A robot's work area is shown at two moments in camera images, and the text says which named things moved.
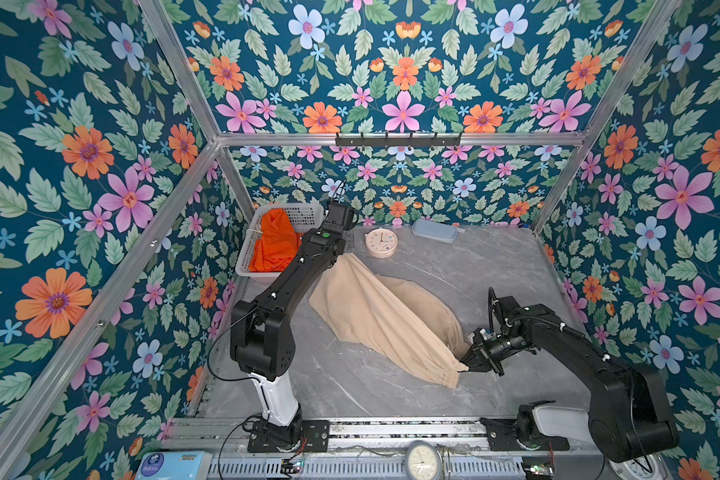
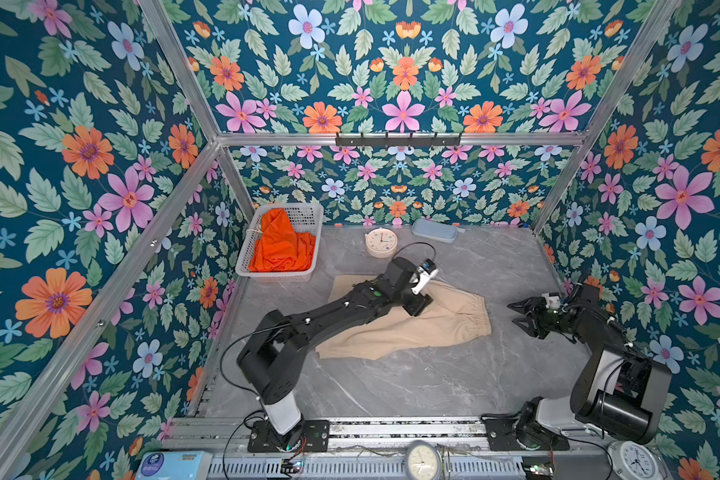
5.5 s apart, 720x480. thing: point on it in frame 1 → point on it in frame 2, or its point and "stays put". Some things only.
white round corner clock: (649, 467) stays put
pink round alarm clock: (381, 242) stays put
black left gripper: (348, 243) → (422, 300)
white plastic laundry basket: (272, 235) stays put
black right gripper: (479, 357) → (536, 304)
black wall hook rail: (398, 141) stays put
